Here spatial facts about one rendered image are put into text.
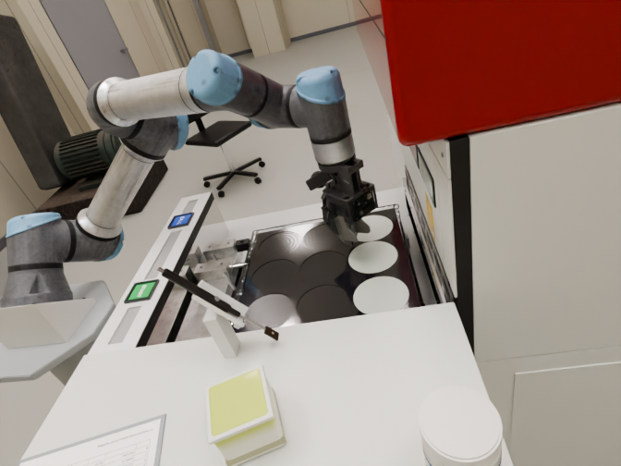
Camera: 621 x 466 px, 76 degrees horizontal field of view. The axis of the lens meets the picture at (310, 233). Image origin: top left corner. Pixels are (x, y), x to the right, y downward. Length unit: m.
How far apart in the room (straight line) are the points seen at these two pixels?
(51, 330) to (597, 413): 1.16
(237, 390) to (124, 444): 0.19
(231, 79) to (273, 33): 8.72
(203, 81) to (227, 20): 9.79
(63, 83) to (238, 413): 4.97
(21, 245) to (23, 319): 0.18
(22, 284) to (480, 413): 1.02
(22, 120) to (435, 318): 4.01
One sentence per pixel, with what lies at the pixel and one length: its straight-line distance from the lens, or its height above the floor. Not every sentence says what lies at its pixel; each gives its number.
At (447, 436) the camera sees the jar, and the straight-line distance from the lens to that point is 0.40.
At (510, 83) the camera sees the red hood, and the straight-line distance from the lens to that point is 0.47.
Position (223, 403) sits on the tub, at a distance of 0.51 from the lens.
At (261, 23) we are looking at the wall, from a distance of 9.37.
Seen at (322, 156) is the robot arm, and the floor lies 1.14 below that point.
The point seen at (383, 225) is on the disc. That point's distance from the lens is 0.91.
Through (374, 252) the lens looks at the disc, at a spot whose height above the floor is 0.90.
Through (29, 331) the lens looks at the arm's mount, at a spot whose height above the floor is 0.87.
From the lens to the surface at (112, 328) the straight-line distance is 0.84.
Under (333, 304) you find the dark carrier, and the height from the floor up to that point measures 0.90.
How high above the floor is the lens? 1.42
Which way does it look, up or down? 34 degrees down
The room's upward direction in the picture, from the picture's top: 17 degrees counter-clockwise
